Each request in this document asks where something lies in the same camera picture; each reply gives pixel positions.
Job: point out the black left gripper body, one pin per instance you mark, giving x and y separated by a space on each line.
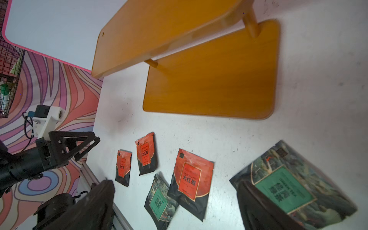
54 153

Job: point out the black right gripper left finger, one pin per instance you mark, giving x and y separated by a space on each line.
92 212

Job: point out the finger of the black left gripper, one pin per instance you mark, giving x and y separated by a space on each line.
75 144

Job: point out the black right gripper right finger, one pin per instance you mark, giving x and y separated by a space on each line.
259 213

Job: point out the red tea bag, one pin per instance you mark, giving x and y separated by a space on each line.
191 182
146 154
123 167

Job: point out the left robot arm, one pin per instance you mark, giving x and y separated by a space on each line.
17 167

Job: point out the green tea bag large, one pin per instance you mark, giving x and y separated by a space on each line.
296 186

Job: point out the green tea bag small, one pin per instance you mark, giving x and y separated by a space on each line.
159 205

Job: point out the yellow wooden two-tier shelf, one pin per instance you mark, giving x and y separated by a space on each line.
208 58

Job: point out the pink-framed whiteboard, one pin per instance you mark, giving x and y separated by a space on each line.
66 31

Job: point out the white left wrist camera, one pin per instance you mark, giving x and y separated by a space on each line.
45 119

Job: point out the black wire basket left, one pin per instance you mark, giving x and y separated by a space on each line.
12 59

